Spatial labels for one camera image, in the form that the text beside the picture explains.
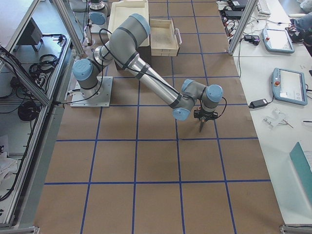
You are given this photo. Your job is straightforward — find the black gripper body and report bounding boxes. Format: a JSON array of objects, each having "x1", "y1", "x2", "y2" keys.
[{"x1": 194, "y1": 110, "x2": 218, "y2": 120}]

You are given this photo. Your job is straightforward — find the grey orange scissors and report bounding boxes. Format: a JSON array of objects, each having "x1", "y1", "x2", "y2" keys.
[{"x1": 199, "y1": 117, "x2": 206, "y2": 133}]

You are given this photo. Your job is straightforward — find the light wooden drawer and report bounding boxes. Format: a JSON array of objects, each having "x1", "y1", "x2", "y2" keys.
[{"x1": 150, "y1": 19, "x2": 180, "y2": 57}]

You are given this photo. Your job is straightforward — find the black power adapter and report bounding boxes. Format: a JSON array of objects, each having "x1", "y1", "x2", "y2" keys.
[{"x1": 249, "y1": 98, "x2": 269, "y2": 109}]

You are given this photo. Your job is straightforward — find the near blue teach pendant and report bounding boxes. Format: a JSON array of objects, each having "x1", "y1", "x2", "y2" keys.
[{"x1": 272, "y1": 68, "x2": 308, "y2": 106}]

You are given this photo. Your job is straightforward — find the blue teach pendant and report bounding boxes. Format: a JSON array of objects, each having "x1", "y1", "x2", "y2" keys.
[
  {"x1": 262, "y1": 28, "x2": 295, "y2": 54},
  {"x1": 272, "y1": 68, "x2": 308, "y2": 106}
]

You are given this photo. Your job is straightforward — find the far blue teach pendant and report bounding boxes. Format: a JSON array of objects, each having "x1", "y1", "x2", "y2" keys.
[{"x1": 262, "y1": 28, "x2": 295, "y2": 54}]

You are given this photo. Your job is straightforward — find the teal book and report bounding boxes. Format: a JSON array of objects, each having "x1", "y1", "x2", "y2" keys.
[{"x1": 290, "y1": 142, "x2": 312, "y2": 189}]

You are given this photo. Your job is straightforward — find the white plastic tray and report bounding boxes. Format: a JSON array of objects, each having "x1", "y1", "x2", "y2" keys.
[{"x1": 108, "y1": 0, "x2": 151, "y2": 47}]

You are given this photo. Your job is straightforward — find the clear plastic bracket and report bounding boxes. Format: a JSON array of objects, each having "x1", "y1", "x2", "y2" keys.
[{"x1": 263, "y1": 108, "x2": 293, "y2": 129}]

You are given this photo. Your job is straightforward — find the white drawer handle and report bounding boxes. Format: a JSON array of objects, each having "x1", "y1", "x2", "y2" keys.
[{"x1": 175, "y1": 28, "x2": 182, "y2": 46}]

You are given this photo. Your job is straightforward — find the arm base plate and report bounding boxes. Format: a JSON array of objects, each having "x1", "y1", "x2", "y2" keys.
[{"x1": 70, "y1": 76, "x2": 113, "y2": 108}]

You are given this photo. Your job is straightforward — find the aluminium frame post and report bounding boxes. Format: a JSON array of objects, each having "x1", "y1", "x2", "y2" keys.
[{"x1": 228, "y1": 0, "x2": 257, "y2": 55}]

